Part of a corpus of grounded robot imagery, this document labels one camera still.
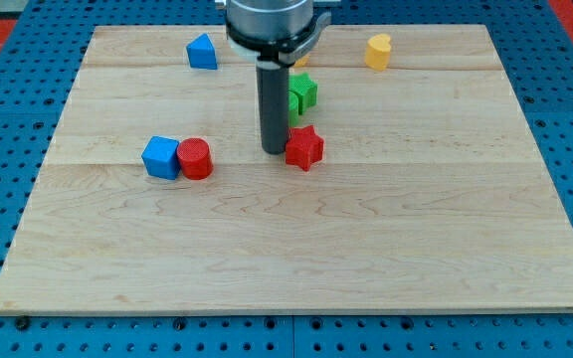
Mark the green star block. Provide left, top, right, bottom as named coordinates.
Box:
left=288, top=73, right=318, bottom=114

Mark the red cylinder block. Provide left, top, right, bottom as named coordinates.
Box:
left=176, top=137, right=213, bottom=180

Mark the green cylinder block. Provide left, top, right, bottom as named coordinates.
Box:
left=288, top=91, right=299, bottom=127

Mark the blue cube block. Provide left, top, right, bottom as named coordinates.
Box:
left=141, top=136, right=180, bottom=180

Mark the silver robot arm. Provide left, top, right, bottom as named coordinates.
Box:
left=217, top=0, right=331, bottom=154

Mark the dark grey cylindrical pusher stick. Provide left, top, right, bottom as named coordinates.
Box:
left=256, top=62, right=289, bottom=154

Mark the red star block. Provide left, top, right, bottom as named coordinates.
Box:
left=285, top=125, right=324, bottom=171

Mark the blue triangle block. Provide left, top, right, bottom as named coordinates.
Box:
left=186, top=33, right=218, bottom=70

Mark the yellow heart block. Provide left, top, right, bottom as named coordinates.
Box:
left=364, top=33, right=392, bottom=72

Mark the yellow block behind arm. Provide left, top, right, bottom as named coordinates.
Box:
left=293, top=54, right=309, bottom=68

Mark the light wooden board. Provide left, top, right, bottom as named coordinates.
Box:
left=0, top=25, right=573, bottom=316

